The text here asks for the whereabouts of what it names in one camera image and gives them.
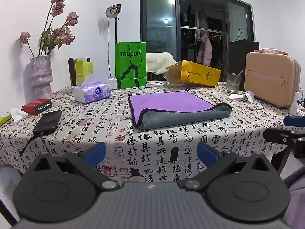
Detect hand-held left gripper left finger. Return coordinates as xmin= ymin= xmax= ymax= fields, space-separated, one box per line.
xmin=28 ymin=142 xmax=120 ymax=193

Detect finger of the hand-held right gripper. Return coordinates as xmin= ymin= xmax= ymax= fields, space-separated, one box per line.
xmin=263 ymin=127 xmax=305 ymax=159
xmin=283 ymin=116 xmax=305 ymax=126

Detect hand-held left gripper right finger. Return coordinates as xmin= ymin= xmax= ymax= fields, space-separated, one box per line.
xmin=177 ymin=142 xmax=278 ymax=193

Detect purple and grey towel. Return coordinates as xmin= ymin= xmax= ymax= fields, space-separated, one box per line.
xmin=128 ymin=88 xmax=233 ymax=131

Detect small white bottle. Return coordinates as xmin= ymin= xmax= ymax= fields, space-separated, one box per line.
xmin=290 ymin=92 xmax=299 ymax=115

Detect pink hard case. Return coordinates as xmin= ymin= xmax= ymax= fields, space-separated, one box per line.
xmin=244 ymin=48 xmax=301 ymax=108

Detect crumpled white tissue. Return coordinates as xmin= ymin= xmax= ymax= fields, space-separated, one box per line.
xmin=10 ymin=108 xmax=29 ymax=124
xmin=228 ymin=91 xmax=255 ymax=103

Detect calligraphy print tablecloth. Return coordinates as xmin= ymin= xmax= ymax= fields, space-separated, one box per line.
xmin=0 ymin=81 xmax=305 ymax=186

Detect black smartphone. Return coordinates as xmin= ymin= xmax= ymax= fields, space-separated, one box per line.
xmin=32 ymin=110 xmax=62 ymax=136

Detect purple tissue pack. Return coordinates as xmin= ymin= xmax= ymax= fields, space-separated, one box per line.
xmin=74 ymin=73 xmax=112 ymax=104

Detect lilac cloth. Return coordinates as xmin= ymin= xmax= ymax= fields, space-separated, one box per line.
xmin=282 ymin=164 xmax=305 ymax=229

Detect glass cup with straw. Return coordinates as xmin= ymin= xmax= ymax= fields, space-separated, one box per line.
xmin=226 ymin=70 xmax=244 ymax=94

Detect red and green box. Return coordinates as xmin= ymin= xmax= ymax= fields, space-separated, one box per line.
xmin=22 ymin=99 xmax=53 ymax=115

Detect yellow paper bag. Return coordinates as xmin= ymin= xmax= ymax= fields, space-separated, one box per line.
xmin=163 ymin=60 xmax=222 ymax=87

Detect yellow-green cardboard box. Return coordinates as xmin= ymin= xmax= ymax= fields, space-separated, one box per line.
xmin=75 ymin=58 xmax=94 ymax=86

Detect dark wooden chair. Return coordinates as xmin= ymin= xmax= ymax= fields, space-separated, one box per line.
xmin=68 ymin=57 xmax=91 ymax=86

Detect small flat white box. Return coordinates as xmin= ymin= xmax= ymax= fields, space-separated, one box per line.
xmin=146 ymin=80 xmax=168 ymax=88

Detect pink textured vase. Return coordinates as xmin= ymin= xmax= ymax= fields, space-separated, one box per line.
xmin=30 ymin=55 xmax=54 ymax=100

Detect green paper bag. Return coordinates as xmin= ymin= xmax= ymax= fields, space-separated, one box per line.
xmin=115 ymin=42 xmax=147 ymax=89

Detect yellow-green wrapper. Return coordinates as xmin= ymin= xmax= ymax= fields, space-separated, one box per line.
xmin=0 ymin=114 xmax=12 ymax=126

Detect pink hanging jacket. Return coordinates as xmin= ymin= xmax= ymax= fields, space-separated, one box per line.
xmin=197 ymin=33 xmax=213 ymax=67

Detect white cloth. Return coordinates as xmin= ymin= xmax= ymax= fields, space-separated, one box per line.
xmin=146 ymin=52 xmax=177 ymax=76

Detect black framed glass door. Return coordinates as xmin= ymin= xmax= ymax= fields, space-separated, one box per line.
xmin=140 ymin=0 xmax=256 ymax=82

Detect dried pink roses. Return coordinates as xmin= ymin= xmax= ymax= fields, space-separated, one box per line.
xmin=19 ymin=0 xmax=79 ymax=58

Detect studio lamp on stand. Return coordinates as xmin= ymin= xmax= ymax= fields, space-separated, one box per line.
xmin=105 ymin=4 xmax=122 ymax=44

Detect black charging cable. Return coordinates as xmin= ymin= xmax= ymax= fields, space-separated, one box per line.
xmin=19 ymin=131 xmax=46 ymax=157

